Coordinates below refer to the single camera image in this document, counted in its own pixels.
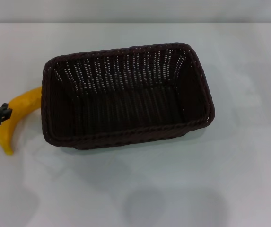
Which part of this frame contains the dark brown woven basket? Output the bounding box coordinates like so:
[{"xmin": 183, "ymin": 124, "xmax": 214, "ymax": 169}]
[{"xmin": 40, "ymin": 42, "xmax": 216, "ymax": 151}]

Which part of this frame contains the yellow banana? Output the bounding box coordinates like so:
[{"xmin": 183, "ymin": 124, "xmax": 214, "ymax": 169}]
[{"xmin": 0, "ymin": 86, "xmax": 43, "ymax": 156}]

